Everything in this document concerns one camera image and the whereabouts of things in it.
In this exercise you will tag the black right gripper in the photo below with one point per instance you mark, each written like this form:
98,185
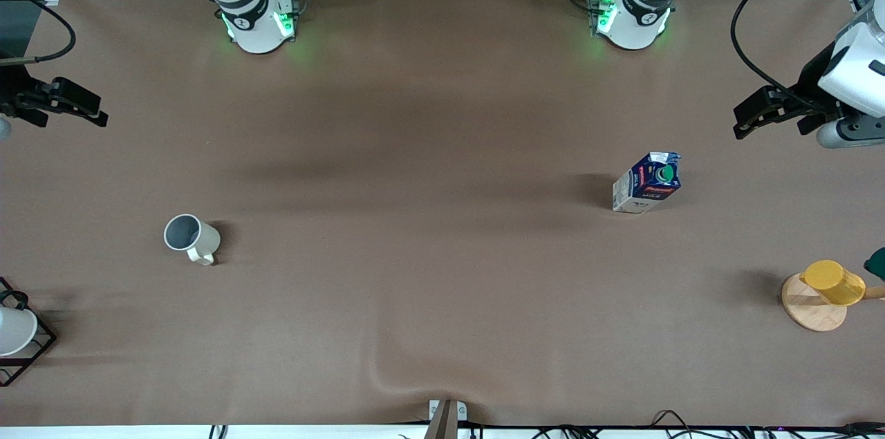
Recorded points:
12,89

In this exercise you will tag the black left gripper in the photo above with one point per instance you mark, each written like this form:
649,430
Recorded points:
813,83

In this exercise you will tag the blue white milk carton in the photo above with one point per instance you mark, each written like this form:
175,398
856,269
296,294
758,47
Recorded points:
650,183

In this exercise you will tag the white cup grey inside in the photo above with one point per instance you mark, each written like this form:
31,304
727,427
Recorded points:
197,238

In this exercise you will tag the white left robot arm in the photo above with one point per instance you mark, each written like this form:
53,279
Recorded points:
632,27

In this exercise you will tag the dark green cup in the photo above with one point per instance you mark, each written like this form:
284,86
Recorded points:
877,263

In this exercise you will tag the yellow plastic cup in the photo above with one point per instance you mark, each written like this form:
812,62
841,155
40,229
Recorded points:
833,283

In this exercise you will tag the wooden mug stand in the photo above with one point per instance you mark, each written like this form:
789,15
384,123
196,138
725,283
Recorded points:
812,314

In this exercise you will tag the white bowl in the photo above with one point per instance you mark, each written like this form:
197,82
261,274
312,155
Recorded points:
14,332

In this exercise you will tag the brown table cover cloth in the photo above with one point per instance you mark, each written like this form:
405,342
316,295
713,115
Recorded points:
442,287

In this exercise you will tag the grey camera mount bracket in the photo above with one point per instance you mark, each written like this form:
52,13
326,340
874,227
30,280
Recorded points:
447,418

